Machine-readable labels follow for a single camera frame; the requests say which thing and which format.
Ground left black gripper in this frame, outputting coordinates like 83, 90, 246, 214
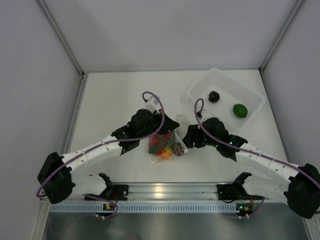
138, 109, 180, 140

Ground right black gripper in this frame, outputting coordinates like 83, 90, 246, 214
181, 123, 220, 149

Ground clear zip top bag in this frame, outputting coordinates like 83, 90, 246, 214
146, 129, 189, 164

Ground dark purple fake plum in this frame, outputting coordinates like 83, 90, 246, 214
208, 91, 220, 103

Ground green fake lime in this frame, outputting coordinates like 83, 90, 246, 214
232, 103, 248, 119

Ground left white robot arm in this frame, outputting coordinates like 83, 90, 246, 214
36, 109, 179, 204

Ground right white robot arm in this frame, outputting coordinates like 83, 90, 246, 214
178, 117, 320, 219

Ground white plastic basket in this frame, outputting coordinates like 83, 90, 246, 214
186, 68, 266, 132

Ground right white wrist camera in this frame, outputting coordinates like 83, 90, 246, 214
196, 109, 212, 122

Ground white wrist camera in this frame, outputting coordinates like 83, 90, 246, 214
145, 96, 161, 113
196, 109, 212, 122

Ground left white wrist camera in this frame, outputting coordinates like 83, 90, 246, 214
145, 96, 161, 113

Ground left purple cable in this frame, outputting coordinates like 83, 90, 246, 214
36, 90, 166, 216

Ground purple cable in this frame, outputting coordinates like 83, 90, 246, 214
193, 97, 320, 216
36, 90, 166, 216

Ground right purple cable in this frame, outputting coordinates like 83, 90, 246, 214
193, 97, 320, 216

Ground aluminium mounting rail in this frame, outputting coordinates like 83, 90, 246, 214
39, 181, 288, 201

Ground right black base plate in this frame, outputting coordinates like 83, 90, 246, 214
217, 183, 249, 201

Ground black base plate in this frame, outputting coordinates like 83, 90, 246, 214
90, 184, 129, 201
217, 183, 249, 201

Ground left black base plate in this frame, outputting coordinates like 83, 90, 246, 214
90, 184, 129, 201

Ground slotted grey cable duct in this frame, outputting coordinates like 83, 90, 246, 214
50, 202, 252, 214

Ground right frame post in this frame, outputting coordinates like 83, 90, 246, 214
258, 0, 306, 74

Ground frame post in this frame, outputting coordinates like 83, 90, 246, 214
258, 0, 306, 74
36, 0, 85, 76

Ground left frame post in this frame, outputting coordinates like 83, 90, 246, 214
36, 0, 85, 76

